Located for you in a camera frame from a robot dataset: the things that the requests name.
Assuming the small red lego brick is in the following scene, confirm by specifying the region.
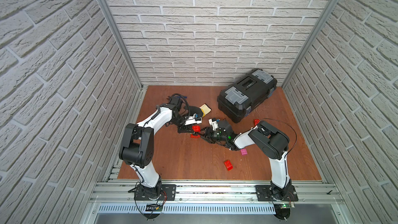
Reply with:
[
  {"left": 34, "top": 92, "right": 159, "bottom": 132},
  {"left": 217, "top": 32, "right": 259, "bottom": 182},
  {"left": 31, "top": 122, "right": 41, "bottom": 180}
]
[{"left": 190, "top": 134, "right": 201, "bottom": 139}]

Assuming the red lego brick front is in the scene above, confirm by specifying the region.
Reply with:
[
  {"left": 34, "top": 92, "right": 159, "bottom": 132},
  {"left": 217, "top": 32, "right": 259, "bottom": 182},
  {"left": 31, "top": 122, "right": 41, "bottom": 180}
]
[{"left": 224, "top": 160, "right": 233, "bottom": 171}]

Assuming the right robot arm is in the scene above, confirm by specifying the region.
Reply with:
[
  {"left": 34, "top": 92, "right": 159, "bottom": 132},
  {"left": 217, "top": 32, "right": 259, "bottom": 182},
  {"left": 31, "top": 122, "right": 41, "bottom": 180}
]
[{"left": 199, "top": 119, "right": 299, "bottom": 202}]

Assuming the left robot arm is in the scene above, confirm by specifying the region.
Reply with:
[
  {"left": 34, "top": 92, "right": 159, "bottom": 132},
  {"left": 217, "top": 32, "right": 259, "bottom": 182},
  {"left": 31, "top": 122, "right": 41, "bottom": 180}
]
[{"left": 119, "top": 93, "right": 206, "bottom": 200}]

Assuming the pink lego brick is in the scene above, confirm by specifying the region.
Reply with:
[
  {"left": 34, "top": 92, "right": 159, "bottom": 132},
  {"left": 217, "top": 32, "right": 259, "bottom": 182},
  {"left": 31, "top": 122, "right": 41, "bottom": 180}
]
[{"left": 240, "top": 148, "right": 248, "bottom": 156}]

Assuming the black work glove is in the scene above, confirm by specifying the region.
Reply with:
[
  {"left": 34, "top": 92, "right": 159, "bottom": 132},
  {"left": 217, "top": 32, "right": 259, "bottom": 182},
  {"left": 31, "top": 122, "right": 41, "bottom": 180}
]
[{"left": 188, "top": 104, "right": 211, "bottom": 118}]

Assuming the black plastic toolbox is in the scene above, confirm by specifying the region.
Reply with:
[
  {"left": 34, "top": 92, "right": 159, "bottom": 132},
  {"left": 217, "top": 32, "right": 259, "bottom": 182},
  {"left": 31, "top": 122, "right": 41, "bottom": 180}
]
[{"left": 217, "top": 68, "right": 277, "bottom": 123}]

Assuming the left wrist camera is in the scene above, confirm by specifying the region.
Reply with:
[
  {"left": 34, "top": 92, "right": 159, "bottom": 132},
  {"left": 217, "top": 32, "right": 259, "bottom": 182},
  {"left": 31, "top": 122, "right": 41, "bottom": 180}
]
[{"left": 185, "top": 114, "right": 202, "bottom": 125}]

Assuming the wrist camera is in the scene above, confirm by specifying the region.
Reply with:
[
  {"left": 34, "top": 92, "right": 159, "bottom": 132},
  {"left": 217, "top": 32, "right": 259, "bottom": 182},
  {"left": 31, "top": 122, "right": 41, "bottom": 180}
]
[
  {"left": 185, "top": 114, "right": 202, "bottom": 125},
  {"left": 209, "top": 118, "right": 219, "bottom": 131}
]

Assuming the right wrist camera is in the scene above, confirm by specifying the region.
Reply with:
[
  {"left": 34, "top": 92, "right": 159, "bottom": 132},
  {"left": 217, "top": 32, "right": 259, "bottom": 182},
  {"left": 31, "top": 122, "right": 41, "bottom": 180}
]
[{"left": 209, "top": 118, "right": 219, "bottom": 131}]

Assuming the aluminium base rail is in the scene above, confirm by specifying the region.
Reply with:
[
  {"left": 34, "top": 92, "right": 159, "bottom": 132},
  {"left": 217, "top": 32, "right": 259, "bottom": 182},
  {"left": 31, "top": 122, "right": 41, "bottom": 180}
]
[{"left": 89, "top": 180, "right": 344, "bottom": 215}]

